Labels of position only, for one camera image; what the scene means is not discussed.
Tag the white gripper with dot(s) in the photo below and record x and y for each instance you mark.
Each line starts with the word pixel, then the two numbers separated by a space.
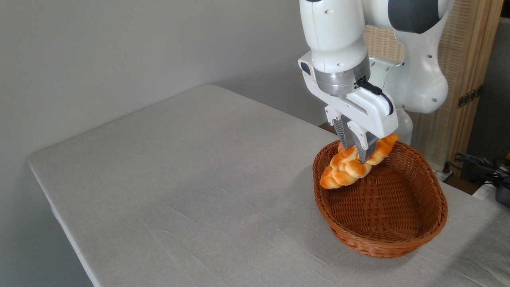
pixel 374 113

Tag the long braided bread loaf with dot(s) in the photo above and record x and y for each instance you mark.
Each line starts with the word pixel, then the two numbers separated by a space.
pixel 346 169

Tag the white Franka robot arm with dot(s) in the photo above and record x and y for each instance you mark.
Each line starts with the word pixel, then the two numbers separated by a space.
pixel 338 32

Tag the round knotted bread roll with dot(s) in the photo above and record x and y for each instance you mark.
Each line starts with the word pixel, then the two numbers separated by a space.
pixel 342 149

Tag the brown oval wicker basket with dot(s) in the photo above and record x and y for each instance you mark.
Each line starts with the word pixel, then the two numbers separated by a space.
pixel 378 211

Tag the dark wooden furniture corner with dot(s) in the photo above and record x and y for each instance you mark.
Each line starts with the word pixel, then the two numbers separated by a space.
pixel 327 127

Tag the white power strip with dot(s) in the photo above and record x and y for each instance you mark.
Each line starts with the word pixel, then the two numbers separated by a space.
pixel 443 175

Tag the metal screen hinge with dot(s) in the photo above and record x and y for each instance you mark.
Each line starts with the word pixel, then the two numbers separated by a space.
pixel 469 97

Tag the grey tablecloth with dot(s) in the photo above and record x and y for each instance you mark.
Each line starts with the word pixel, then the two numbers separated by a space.
pixel 219 199

